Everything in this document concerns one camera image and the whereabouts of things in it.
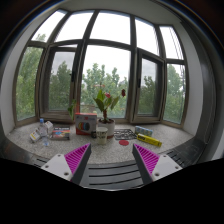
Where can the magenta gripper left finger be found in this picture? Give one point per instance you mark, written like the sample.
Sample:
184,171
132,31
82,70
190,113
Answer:
70,166

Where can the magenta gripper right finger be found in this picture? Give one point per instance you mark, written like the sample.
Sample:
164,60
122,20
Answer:
152,166

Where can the clear plastic water bottle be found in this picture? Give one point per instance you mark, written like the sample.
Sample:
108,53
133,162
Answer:
43,132

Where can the yellow long box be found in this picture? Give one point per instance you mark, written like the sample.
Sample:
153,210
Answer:
149,140

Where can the black slatted bench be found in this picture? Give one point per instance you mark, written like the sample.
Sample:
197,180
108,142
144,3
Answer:
110,176

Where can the colourful dark book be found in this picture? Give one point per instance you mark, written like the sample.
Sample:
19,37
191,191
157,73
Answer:
60,133

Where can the small black object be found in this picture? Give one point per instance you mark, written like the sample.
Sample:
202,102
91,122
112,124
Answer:
93,134

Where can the light blue small box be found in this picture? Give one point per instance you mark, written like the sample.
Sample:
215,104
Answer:
144,131

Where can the red round coaster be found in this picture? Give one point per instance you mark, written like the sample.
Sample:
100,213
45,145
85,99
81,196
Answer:
123,142

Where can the white paper cup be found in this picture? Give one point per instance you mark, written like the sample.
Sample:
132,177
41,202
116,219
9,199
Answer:
101,133

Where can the red filament box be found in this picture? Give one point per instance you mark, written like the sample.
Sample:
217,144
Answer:
85,123

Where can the black patterned flat sheet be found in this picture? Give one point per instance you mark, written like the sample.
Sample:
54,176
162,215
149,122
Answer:
124,134

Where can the white small carton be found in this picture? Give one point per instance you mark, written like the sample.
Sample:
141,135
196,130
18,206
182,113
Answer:
49,127

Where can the potted anthurium plant white pot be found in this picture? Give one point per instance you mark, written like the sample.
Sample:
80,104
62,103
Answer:
105,101

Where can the brown window frame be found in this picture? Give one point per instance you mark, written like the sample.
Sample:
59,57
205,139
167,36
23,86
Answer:
71,55

